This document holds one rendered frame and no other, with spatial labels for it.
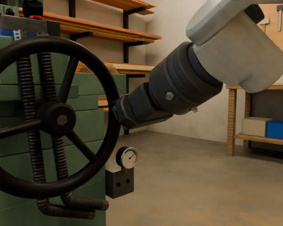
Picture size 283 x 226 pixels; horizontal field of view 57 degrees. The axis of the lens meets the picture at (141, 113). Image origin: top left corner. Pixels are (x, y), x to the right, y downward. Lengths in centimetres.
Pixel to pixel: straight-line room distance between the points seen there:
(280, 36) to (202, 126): 160
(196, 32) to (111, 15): 399
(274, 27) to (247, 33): 344
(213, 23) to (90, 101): 49
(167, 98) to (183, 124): 395
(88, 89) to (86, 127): 10
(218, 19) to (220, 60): 5
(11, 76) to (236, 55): 40
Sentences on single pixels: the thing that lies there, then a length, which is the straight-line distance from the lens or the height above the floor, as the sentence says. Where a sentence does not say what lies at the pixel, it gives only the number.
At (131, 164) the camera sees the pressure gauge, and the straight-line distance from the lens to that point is 77.
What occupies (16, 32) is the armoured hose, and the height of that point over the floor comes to 97.
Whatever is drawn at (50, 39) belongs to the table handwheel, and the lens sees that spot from 48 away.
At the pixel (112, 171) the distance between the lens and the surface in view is 77.
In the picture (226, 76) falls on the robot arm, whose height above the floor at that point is 88.
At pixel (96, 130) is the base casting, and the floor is 74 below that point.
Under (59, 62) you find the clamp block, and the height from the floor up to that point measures 92.
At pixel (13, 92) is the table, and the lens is 55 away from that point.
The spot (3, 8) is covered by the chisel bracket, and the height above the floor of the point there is 106.
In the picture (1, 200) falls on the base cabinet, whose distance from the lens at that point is 69.
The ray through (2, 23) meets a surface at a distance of 57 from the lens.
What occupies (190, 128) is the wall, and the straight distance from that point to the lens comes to 425.
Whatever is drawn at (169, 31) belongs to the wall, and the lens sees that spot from 451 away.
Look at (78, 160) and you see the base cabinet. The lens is 74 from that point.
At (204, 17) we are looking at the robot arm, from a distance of 32.
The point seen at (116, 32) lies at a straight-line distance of 365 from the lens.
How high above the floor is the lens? 87
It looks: 7 degrees down
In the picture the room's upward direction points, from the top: straight up
